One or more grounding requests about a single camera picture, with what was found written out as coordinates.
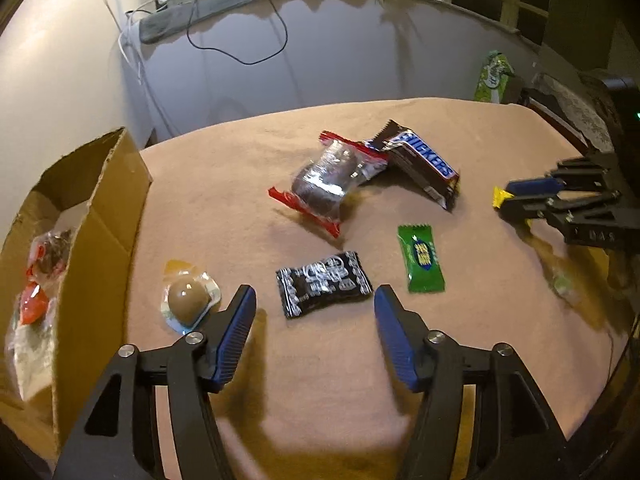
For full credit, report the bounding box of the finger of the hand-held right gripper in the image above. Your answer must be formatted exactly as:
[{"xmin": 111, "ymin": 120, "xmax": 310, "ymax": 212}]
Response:
[
  {"xmin": 497, "ymin": 190, "xmax": 623, "ymax": 233},
  {"xmin": 505, "ymin": 152, "xmax": 623, "ymax": 198}
]

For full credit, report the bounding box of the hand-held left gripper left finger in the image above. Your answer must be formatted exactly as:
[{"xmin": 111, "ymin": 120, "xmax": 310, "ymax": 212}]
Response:
[{"xmin": 52, "ymin": 284, "xmax": 258, "ymax": 480}]

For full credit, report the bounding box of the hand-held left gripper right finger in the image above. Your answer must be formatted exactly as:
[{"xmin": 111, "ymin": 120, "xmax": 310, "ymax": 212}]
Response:
[{"xmin": 374, "ymin": 284, "xmax": 581, "ymax": 480}]

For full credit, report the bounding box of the chocolate ball cup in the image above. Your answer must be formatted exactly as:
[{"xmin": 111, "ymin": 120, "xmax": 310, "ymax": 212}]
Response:
[{"xmin": 160, "ymin": 259, "xmax": 223, "ymax": 336}]

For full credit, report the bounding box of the small green candy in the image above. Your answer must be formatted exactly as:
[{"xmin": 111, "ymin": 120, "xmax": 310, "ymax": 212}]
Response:
[{"xmin": 547, "ymin": 270, "xmax": 576, "ymax": 301}]

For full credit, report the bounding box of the green candy packet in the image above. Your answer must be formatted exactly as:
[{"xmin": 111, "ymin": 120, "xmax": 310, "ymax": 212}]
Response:
[{"xmin": 396, "ymin": 222, "xmax": 447, "ymax": 294}]

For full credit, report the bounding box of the black and white candy packet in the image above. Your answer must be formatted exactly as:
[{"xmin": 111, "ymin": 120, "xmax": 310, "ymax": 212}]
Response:
[{"xmin": 275, "ymin": 250, "xmax": 375, "ymax": 320}]

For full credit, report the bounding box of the brown chocolate bar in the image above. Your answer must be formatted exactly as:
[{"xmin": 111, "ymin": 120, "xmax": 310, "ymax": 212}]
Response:
[{"xmin": 372, "ymin": 119, "xmax": 461, "ymax": 212}]

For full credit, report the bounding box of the brown cardboard box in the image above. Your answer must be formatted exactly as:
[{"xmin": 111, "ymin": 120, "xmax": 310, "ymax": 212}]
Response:
[{"xmin": 0, "ymin": 127, "xmax": 153, "ymax": 466}]

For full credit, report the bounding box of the clear red-edged cake packet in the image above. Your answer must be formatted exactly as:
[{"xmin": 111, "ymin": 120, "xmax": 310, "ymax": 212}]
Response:
[
  {"xmin": 20, "ymin": 229, "xmax": 76, "ymax": 327},
  {"xmin": 268, "ymin": 131, "xmax": 391, "ymax": 238}
]

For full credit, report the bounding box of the clear cracker packet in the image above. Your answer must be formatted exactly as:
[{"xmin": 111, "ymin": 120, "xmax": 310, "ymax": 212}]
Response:
[{"xmin": 5, "ymin": 320, "xmax": 56, "ymax": 401}]

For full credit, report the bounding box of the white lace cloth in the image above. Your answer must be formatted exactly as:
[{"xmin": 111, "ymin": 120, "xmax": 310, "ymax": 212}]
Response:
[{"xmin": 532, "ymin": 72, "xmax": 616, "ymax": 153}]

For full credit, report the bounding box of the green printed bag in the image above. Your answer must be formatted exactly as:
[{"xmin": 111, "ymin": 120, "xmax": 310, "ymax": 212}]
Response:
[{"xmin": 474, "ymin": 50, "xmax": 516, "ymax": 106}]

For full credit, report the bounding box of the white cabinet panel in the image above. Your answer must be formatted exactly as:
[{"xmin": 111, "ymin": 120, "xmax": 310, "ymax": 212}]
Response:
[{"xmin": 0, "ymin": 0, "xmax": 151, "ymax": 241}]

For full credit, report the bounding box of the grey windowsill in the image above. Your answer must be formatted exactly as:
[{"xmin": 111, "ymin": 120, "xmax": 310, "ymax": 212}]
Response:
[{"xmin": 139, "ymin": 0, "xmax": 541, "ymax": 56}]

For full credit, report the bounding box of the white cable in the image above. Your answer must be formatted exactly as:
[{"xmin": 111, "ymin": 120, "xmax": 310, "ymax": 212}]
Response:
[{"xmin": 117, "ymin": 2, "xmax": 173, "ymax": 143}]

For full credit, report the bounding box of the black cable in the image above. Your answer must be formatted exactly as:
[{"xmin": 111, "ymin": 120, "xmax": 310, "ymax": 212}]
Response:
[{"xmin": 186, "ymin": 0, "xmax": 290, "ymax": 66}]

